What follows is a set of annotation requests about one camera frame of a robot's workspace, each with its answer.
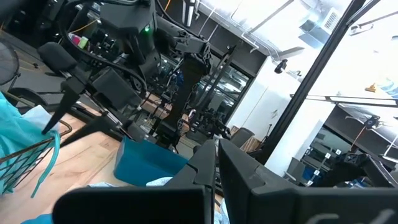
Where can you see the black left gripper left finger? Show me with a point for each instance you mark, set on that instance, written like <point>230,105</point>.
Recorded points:
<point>140,202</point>

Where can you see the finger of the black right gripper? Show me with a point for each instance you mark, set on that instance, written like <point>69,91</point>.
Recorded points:
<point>66,96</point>
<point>99,123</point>

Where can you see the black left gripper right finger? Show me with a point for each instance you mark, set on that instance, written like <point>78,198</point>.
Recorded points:
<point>280,205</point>

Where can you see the white dotted cloth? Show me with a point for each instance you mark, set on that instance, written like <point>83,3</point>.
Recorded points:
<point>160,181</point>

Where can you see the blue fleece cloth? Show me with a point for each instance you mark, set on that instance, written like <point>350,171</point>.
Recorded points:
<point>37,219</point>

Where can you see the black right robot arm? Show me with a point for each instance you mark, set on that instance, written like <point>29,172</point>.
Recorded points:
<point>186,81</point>

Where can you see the neighbouring black robot arm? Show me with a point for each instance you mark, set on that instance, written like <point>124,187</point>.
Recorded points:
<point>357,171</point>

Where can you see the blue plastic bin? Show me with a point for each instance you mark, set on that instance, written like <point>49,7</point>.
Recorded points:
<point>146,165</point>

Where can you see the black curved loop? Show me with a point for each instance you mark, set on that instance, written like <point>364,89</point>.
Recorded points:
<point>28,93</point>

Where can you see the shelf rack with blue bins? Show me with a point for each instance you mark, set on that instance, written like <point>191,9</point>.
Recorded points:
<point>308,174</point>

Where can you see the coloured containers on desk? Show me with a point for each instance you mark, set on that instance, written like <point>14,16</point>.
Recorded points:
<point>82,42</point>

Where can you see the wooden boards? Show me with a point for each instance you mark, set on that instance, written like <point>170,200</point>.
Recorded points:
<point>256,146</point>

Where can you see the black floor fan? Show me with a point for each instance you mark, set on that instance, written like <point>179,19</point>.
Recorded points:
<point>7,62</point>

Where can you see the grey office chair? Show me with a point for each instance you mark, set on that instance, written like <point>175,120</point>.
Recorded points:
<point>244,140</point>

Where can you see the yellow hanging outlet box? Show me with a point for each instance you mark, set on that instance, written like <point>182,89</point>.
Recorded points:
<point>371,88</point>

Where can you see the black aluminium rig frame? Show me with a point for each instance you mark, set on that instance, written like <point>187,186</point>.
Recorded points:
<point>312,77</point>

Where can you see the black wall-mounted camera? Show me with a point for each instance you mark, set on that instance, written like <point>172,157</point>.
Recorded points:
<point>280,66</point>

